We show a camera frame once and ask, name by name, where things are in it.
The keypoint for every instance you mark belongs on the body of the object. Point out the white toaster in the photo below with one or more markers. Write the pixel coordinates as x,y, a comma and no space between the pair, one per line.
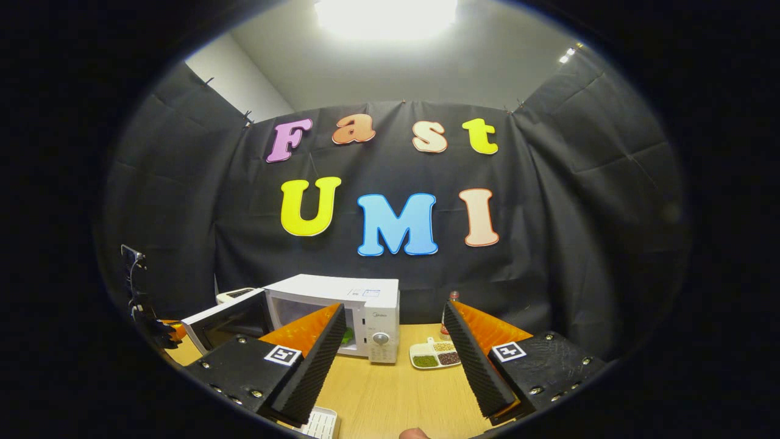
234,294

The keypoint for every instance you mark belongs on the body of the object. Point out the black backdrop cloth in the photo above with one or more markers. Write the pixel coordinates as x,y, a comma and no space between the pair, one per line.
548,231

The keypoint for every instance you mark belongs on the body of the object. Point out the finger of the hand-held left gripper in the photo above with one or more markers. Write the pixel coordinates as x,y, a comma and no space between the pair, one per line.
175,331

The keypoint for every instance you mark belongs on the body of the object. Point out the white divided dish of beans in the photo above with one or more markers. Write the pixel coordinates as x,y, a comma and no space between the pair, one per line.
429,360

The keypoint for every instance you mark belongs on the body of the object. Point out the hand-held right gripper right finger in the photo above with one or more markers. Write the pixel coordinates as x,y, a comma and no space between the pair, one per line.
475,372

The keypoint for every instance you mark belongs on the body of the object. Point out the white microwave oven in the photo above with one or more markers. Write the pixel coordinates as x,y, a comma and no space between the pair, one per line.
341,289

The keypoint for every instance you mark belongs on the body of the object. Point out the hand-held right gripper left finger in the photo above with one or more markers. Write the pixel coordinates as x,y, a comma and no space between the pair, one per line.
311,372

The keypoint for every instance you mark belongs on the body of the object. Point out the white square plate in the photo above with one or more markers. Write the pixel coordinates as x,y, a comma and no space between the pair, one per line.
320,424

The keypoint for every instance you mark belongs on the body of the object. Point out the large ceiling light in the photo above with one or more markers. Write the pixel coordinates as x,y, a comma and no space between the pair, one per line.
387,18

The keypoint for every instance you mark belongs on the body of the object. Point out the small ceiling light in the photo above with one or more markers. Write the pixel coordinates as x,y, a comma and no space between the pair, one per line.
567,55

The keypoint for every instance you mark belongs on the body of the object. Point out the toast sandwich with lettuce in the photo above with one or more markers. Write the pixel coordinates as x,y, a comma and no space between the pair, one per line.
348,335

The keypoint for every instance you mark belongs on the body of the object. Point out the clear water bottle red label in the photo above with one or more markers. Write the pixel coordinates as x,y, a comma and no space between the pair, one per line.
451,296

